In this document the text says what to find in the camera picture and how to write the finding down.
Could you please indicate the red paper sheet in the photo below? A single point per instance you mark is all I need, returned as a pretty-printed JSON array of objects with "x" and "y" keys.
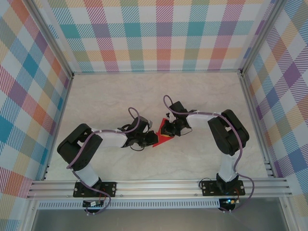
[{"x": 160, "y": 142}]

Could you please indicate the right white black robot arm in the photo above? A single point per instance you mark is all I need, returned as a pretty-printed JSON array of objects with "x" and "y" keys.
[{"x": 202, "y": 119}]

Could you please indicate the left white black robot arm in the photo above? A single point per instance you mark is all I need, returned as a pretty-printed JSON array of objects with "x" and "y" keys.
[{"x": 113, "y": 139}]

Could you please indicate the wide aluminium mounting rail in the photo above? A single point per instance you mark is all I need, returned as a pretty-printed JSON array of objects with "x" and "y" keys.
[{"x": 156, "y": 188}]

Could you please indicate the aluminium table edge rail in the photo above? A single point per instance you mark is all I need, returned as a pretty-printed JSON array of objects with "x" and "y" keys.
[
  {"x": 60, "y": 120},
  {"x": 156, "y": 72},
  {"x": 254, "y": 120}
]

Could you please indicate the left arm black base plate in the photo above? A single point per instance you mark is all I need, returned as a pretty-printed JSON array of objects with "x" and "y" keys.
[{"x": 109, "y": 188}]

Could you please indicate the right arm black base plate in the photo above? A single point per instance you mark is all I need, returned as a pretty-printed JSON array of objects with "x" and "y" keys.
[{"x": 208, "y": 187}]

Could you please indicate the slanted aluminium frame post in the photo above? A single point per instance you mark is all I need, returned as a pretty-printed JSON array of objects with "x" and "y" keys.
[
  {"x": 51, "y": 36},
  {"x": 260, "y": 36}
]

